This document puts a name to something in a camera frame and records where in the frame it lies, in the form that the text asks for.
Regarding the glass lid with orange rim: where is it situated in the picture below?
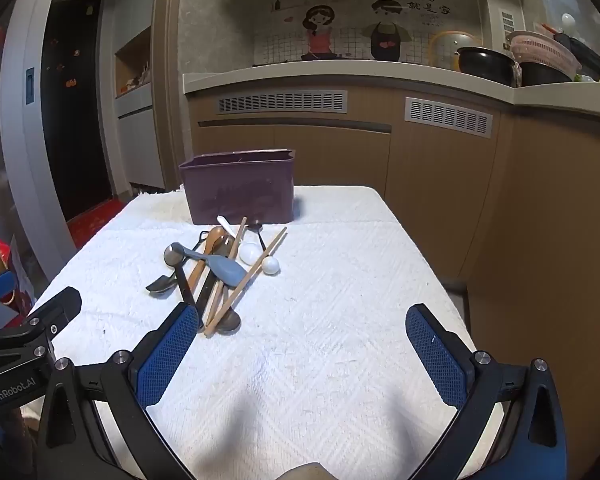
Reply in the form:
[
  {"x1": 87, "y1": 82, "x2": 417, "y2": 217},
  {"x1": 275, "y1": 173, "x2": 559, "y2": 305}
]
[{"x1": 427, "y1": 30, "x2": 484, "y2": 69}]

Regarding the purple plastic utensil bin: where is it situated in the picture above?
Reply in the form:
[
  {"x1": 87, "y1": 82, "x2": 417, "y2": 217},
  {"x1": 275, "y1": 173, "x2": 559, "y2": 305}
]
[{"x1": 179, "y1": 148, "x2": 297, "y2": 226}]

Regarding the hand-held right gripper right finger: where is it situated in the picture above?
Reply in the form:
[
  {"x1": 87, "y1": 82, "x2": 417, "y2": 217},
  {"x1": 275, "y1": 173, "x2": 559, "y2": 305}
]
[{"x1": 405, "y1": 302, "x2": 568, "y2": 480}]

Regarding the steel spoon with cutout handle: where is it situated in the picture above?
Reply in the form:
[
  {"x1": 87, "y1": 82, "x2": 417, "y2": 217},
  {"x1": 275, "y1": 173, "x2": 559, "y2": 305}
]
[{"x1": 163, "y1": 243, "x2": 196, "y2": 308}]

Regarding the red floor mat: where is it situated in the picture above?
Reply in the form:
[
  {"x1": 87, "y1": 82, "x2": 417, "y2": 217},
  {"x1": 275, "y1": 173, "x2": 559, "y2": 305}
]
[{"x1": 66, "y1": 198, "x2": 132, "y2": 249}]

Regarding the pink strainer basket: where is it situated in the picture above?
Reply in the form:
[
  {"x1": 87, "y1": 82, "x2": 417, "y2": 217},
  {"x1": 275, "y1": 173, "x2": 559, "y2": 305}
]
[{"x1": 508, "y1": 30, "x2": 582, "y2": 74}]

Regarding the white kitchen countertop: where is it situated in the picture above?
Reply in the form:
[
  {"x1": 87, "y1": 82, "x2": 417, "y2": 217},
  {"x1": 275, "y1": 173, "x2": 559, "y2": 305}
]
[{"x1": 182, "y1": 59, "x2": 600, "y2": 122}]

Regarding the white door frame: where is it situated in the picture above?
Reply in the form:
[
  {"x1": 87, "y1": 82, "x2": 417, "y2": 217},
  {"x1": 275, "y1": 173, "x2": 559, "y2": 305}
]
[{"x1": 0, "y1": 0, "x2": 83, "y2": 283}]

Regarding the white textured table cloth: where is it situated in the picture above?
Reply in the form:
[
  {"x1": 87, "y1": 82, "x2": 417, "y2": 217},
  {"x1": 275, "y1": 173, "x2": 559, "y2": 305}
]
[{"x1": 17, "y1": 185, "x2": 481, "y2": 480}]

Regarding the cartoon wall sticker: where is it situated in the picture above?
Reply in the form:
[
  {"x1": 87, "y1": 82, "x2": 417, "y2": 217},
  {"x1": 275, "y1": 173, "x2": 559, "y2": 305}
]
[{"x1": 272, "y1": 0, "x2": 438, "y2": 64}]

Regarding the wooden chopstick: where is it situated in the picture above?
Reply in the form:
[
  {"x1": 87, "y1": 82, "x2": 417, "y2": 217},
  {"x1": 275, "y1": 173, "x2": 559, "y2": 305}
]
[
  {"x1": 203, "y1": 226, "x2": 288, "y2": 337},
  {"x1": 205, "y1": 216, "x2": 248, "y2": 328}
]

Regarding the white shelf cabinet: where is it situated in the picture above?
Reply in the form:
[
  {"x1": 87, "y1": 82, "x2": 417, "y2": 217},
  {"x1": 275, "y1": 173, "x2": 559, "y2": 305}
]
[{"x1": 113, "y1": 26, "x2": 167, "y2": 195}]

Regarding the blue-grey plastic spoon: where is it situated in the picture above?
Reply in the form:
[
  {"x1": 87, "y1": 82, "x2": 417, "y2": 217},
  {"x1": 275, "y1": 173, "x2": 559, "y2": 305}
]
[{"x1": 170, "y1": 241, "x2": 249, "y2": 287}]

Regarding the short white vent grille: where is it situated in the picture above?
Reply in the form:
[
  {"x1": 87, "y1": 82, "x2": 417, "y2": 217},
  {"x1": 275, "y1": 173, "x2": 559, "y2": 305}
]
[{"x1": 404, "y1": 96, "x2": 494, "y2": 137}]

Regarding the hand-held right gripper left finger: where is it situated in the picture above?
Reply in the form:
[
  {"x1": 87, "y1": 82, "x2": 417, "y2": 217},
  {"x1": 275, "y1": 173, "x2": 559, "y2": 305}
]
[{"x1": 36, "y1": 302, "x2": 201, "y2": 480}]

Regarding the light wooden spoon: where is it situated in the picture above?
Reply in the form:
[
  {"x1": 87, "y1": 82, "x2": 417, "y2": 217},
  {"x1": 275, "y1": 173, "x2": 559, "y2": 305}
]
[{"x1": 186, "y1": 226, "x2": 229, "y2": 291}]

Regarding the long white vent grille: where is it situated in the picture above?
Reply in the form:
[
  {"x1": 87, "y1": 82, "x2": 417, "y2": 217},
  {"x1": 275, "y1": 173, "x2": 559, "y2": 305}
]
[{"x1": 216, "y1": 90, "x2": 349, "y2": 115}]

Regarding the all-white spoon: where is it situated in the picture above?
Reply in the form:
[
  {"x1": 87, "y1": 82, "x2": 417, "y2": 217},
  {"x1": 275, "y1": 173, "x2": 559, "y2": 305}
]
[{"x1": 217, "y1": 215, "x2": 265, "y2": 265}]

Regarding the steel shovel-shaped spoon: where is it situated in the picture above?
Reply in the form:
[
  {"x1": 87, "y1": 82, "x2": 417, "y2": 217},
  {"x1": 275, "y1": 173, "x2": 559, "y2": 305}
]
[{"x1": 146, "y1": 230, "x2": 213, "y2": 294}]

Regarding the black cooking pot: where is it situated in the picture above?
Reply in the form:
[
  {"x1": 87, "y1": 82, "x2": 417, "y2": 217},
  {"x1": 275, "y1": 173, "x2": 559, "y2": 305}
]
[
  {"x1": 456, "y1": 47, "x2": 519, "y2": 86},
  {"x1": 520, "y1": 60, "x2": 574, "y2": 87}
]

